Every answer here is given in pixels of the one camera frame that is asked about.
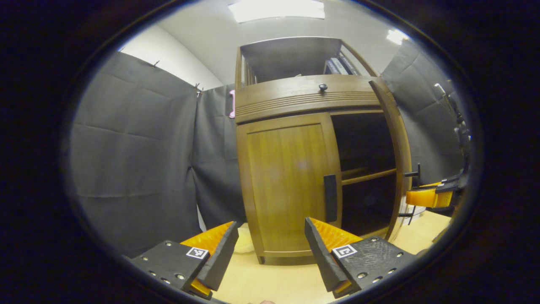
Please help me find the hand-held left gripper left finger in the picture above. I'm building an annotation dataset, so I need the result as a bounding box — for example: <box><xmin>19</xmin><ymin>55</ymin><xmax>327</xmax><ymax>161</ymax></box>
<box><xmin>129</xmin><ymin>221</ymin><xmax>240</xmax><ymax>300</ymax></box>

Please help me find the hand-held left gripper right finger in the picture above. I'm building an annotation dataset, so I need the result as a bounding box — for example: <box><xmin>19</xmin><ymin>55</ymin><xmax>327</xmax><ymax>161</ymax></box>
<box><xmin>305</xmin><ymin>217</ymin><xmax>416</xmax><ymax>299</ymax></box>

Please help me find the black door handle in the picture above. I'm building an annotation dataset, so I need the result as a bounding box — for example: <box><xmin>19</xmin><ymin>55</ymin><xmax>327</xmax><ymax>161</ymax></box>
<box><xmin>324</xmin><ymin>174</ymin><xmax>338</xmax><ymax>223</ymax></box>
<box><xmin>399</xmin><ymin>164</ymin><xmax>422</xmax><ymax>225</ymax></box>

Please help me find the wooden shoe cabinet door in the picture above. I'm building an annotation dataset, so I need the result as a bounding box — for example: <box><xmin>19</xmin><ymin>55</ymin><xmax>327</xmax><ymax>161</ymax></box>
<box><xmin>236</xmin><ymin>112</ymin><xmax>343</xmax><ymax>258</ymax></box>
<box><xmin>368</xmin><ymin>79</ymin><xmax>413</xmax><ymax>243</ymax></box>

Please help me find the wooden double-door shoe cabinet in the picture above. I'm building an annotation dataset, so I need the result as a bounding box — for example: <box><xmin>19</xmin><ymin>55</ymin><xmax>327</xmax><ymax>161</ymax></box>
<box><xmin>234</xmin><ymin>37</ymin><xmax>413</xmax><ymax>266</ymax></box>

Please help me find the wooden cabinet shelf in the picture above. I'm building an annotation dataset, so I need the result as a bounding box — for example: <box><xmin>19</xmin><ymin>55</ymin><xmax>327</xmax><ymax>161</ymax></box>
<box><xmin>342</xmin><ymin>168</ymin><xmax>397</xmax><ymax>186</ymax></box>

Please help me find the pale yellow soft object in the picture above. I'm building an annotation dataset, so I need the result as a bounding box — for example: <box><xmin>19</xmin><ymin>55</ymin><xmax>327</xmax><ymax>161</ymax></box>
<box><xmin>234</xmin><ymin>223</ymin><xmax>255</xmax><ymax>254</ymax></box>

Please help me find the small ceiling light panel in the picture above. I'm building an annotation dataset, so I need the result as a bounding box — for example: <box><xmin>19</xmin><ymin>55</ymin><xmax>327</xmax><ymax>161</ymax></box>
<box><xmin>387</xmin><ymin>29</ymin><xmax>408</xmax><ymax>45</ymax></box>

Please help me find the black backdrop cloth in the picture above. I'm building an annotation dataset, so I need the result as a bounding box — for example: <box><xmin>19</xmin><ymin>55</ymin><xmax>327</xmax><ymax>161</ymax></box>
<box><xmin>70</xmin><ymin>40</ymin><xmax>469</xmax><ymax>258</ymax></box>

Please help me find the grey book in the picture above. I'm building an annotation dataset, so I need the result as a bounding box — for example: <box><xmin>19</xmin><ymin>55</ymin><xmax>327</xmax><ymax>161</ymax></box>
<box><xmin>330</xmin><ymin>57</ymin><xmax>348</xmax><ymax>76</ymax></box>

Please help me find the large ceiling light panel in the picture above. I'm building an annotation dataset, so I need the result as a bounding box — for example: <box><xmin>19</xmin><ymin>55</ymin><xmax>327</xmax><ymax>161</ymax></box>
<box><xmin>228</xmin><ymin>0</ymin><xmax>325</xmax><ymax>24</ymax></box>

